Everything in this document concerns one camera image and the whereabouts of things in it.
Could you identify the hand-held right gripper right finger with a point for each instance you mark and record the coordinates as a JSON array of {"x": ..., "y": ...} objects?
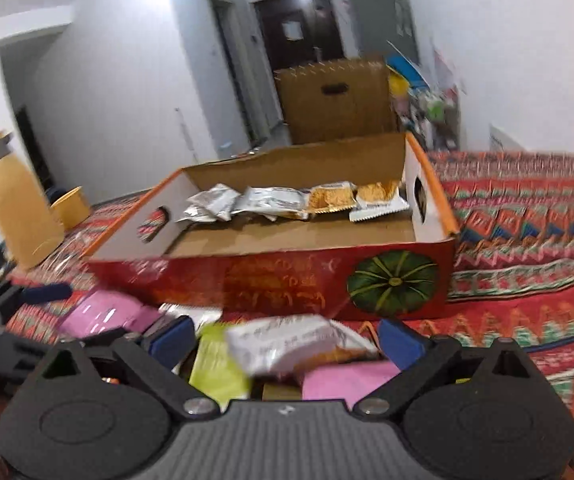
[{"x": 402, "y": 342}]

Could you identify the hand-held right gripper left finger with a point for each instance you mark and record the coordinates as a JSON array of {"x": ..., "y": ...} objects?
[{"x": 172, "y": 342}]

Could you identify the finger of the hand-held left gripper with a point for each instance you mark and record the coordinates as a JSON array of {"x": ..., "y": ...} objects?
[
  {"x": 47, "y": 293},
  {"x": 7, "y": 355}
]

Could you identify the pile of snack packets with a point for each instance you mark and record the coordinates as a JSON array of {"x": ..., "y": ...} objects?
[{"x": 102, "y": 310}]

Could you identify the white cracker snack packet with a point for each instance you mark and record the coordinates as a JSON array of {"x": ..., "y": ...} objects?
[{"x": 292, "y": 342}]

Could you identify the red cardboard box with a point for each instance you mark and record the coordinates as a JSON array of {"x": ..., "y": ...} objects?
[{"x": 277, "y": 280}]

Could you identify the orange cracker snack packet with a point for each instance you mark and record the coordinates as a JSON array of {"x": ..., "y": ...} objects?
[
  {"x": 332, "y": 197},
  {"x": 379, "y": 197}
]

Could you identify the long silver snack packet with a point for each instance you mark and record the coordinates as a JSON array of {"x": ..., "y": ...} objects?
[{"x": 272, "y": 202}]

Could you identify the yellow thermos jug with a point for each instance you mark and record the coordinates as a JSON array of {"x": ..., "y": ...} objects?
[{"x": 14, "y": 200}]

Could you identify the trolley rack with bottles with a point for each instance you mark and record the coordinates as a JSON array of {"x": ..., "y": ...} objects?
[{"x": 429, "y": 115}]

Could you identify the brown cardboard box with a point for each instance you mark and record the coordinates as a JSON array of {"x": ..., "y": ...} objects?
[{"x": 332, "y": 110}]

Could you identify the yellow plastic item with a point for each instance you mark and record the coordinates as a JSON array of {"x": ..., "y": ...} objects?
[{"x": 398, "y": 86}]

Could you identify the grey side door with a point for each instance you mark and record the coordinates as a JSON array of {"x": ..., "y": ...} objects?
[{"x": 232, "y": 70}]

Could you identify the dark entrance door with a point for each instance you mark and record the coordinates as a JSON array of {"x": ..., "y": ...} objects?
[{"x": 277, "y": 50}]

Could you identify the grey fridge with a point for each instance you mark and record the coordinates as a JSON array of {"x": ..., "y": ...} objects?
[{"x": 392, "y": 15}]

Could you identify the paper sheet on door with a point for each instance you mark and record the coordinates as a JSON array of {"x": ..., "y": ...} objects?
[{"x": 293, "y": 30}]

